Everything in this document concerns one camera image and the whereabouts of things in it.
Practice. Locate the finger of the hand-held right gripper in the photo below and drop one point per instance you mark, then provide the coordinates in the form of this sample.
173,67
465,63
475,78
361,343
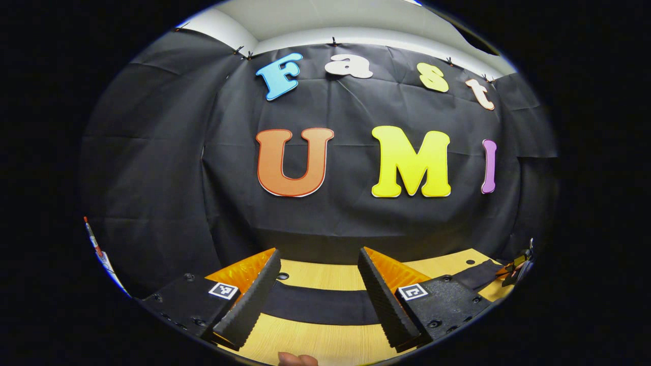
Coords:
519,267

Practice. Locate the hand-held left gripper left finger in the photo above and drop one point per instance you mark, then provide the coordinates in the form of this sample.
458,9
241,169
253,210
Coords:
254,305

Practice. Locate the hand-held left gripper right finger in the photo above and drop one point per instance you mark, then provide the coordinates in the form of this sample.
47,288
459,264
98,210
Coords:
384,310

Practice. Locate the dark grey jeans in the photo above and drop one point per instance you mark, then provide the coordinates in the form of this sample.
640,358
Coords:
320,305

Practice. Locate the black backdrop cloth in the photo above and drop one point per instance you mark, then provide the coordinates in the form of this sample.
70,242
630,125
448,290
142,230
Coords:
356,218

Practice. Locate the row of black cloth clips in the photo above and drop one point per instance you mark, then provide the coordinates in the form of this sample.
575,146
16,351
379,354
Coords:
334,40

